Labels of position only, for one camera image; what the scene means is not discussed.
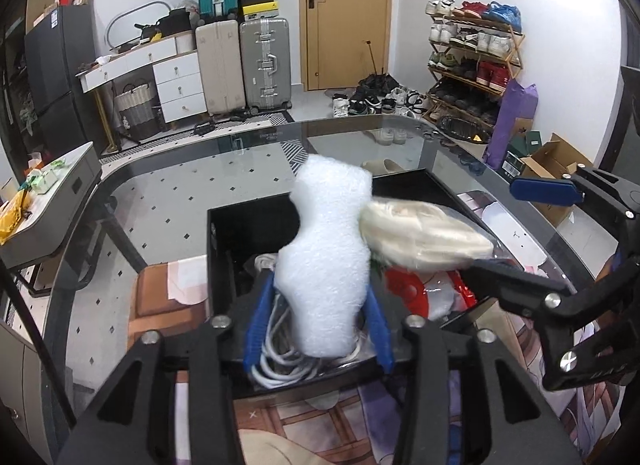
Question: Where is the black storage box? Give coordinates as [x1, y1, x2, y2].
[206, 168, 496, 398]

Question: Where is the printed table mat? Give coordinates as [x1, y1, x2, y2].
[235, 190, 640, 465]

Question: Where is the trash bin with black liner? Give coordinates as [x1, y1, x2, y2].
[435, 115, 493, 146]

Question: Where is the black fridge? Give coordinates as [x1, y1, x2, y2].
[24, 4, 108, 158]

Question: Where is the dark wardrobe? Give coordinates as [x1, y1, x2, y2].
[0, 0, 58, 156]

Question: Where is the grey cabinet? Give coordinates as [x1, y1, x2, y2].
[0, 265, 71, 465]

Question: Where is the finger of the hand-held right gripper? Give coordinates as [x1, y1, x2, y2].
[510, 168, 636, 226]
[462, 255, 636, 321]

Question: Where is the red plastic bag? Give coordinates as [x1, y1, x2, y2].
[385, 267, 481, 321]

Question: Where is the purple bag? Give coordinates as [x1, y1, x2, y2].
[482, 78, 540, 171]

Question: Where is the oval mirror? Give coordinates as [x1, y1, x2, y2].
[104, 0, 171, 48]

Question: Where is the pile of shoes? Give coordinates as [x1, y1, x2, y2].
[332, 72, 433, 117]

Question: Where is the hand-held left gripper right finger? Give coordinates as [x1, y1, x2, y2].
[365, 285, 583, 465]

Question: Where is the wooden door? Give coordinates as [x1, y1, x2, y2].
[298, 0, 392, 92]

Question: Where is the beige cloth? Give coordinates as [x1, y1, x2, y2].
[359, 198, 511, 273]

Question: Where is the silver suitcase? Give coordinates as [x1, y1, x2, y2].
[239, 18, 292, 113]

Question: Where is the yellow bag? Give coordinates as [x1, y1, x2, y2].
[0, 192, 28, 246]

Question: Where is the white vanity desk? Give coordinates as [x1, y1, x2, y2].
[76, 31, 207, 151]

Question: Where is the grey coffee table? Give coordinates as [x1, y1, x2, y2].
[0, 142, 103, 296]

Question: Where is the white coiled cable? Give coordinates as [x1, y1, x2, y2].
[245, 252, 366, 388]

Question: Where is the brown stool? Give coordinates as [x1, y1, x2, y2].
[127, 260, 211, 336]

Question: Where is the green packaging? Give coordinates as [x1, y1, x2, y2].
[25, 158, 68, 193]

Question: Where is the cardboard box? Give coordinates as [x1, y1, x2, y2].
[520, 132, 596, 226]

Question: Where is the glass table top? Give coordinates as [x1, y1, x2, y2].
[30, 109, 371, 396]

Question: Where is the black umbrella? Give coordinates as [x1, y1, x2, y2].
[362, 40, 396, 91]

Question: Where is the beige slipper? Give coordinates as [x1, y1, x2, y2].
[361, 158, 403, 174]

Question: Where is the white foam piece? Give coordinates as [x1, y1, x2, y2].
[276, 155, 375, 358]

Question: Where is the woven basket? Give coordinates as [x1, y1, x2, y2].
[114, 81, 161, 141]

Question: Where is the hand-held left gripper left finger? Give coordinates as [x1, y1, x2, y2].
[57, 272, 276, 465]

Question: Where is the black bag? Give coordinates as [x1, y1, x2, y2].
[157, 8, 193, 36]

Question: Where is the wooden shoe rack with shoes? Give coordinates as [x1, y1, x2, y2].
[425, 0, 523, 121]

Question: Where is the beige suitcase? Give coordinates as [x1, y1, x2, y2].
[195, 20, 247, 117]

